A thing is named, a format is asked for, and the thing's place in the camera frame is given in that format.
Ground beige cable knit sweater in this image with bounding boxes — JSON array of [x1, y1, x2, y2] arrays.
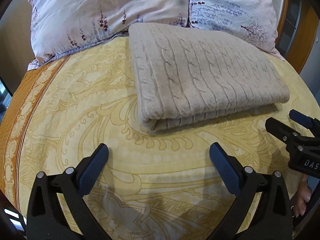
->
[[129, 23, 290, 132]]

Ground person's bare foot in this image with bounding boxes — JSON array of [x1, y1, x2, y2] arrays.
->
[[293, 174, 311, 218]]

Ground wooden headboard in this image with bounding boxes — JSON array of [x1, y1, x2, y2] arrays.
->
[[273, 0, 319, 73]]

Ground yellow orange patterned bedsheet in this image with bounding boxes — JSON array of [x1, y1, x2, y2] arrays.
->
[[1, 37, 319, 239]]

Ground floral white pillow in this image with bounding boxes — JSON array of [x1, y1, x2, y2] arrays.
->
[[28, 0, 280, 70]]

